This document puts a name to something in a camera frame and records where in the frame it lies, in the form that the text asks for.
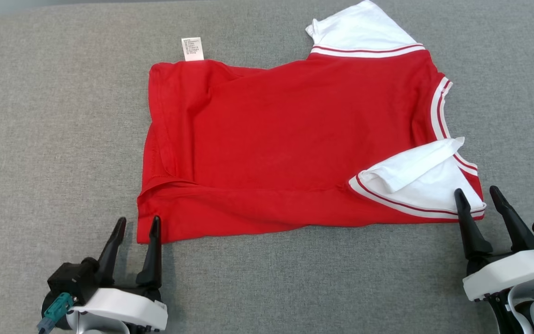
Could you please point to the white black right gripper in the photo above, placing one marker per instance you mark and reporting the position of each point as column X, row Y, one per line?
column 508, row 276

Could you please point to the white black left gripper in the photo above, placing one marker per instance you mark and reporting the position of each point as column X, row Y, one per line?
column 123, row 308

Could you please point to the red shirt with white sleeves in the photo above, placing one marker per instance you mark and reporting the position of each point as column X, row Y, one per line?
column 295, row 139

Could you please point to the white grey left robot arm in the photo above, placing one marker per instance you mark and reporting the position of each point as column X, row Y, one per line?
column 98, row 327

